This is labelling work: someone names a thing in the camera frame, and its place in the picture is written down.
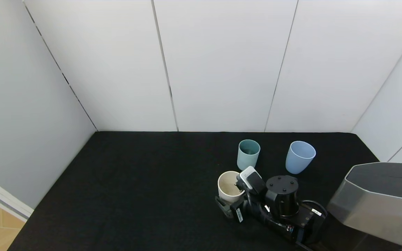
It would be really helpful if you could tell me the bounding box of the black cable with white label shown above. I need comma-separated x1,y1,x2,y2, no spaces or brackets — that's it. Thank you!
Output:
300,200,328,218

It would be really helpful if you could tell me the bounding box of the black table cloth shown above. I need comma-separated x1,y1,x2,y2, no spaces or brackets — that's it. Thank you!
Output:
7,131,402,251

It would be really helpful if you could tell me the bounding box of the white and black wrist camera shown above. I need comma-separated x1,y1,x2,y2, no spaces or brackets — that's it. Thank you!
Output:
239,166,267,196

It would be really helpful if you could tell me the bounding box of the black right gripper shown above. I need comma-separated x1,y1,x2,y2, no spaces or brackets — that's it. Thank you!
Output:
215,183,263,223

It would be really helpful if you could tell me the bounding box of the light blue plastic cup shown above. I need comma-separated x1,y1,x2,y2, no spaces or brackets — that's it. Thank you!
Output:
285,141,316,174

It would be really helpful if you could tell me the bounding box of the white floor trim strip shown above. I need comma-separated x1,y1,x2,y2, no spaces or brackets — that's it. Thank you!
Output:
0,171,34,222

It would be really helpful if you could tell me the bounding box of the cream plastic cup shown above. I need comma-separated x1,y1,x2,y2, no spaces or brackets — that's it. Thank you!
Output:
217,171,245,203

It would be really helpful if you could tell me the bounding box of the black camera cable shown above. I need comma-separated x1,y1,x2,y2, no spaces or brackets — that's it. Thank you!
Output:
237,181,257,210

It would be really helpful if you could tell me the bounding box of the teal plastic cup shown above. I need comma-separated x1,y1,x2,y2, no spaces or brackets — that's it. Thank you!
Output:
237,139,261,172

